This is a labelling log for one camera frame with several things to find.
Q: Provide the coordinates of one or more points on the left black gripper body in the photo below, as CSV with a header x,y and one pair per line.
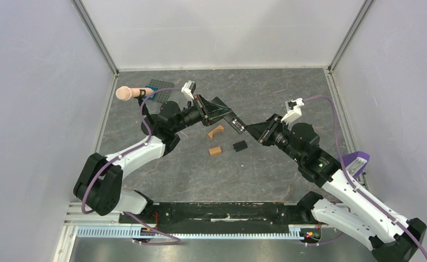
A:
x,y
200,106

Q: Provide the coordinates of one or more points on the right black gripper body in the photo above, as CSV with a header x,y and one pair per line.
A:
x,y
268,132

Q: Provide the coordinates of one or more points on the black remote control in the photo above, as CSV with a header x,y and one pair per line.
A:
x,y
237,124

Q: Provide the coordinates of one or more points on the black battery cover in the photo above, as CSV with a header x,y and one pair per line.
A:
x,y
239,146

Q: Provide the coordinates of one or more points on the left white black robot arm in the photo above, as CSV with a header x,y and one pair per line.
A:
x,y
99,186

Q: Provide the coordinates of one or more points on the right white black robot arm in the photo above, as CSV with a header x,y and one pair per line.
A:
x,y
388,235

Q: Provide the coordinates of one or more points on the curved wooden arch block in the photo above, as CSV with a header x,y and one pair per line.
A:
x,y
216,130

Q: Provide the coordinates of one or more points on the small wooden rectangular block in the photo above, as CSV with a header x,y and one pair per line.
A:
x,y
215,151

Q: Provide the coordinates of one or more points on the blue square block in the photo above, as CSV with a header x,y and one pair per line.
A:
x,y
153,93

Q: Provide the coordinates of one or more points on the beige wooden peg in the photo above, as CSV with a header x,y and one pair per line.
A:
x,y
126,93

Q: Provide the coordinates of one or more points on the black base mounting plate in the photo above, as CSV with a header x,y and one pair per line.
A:
x,y
227,217

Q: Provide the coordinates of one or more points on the purple plastic holder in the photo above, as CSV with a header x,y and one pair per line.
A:
x,y
355,163

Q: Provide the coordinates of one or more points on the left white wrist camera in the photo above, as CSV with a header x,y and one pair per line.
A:
x,y
188,90

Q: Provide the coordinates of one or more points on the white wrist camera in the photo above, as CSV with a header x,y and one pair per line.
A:
x,y
293,110
188,90

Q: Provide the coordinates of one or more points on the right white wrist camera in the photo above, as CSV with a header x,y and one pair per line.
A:
x,y
293,110

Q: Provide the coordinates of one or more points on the grey studded base plate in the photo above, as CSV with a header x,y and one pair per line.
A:
x,y
162,88

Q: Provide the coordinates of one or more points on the white slotted cable duct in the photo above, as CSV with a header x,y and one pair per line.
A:
x,y
140,233

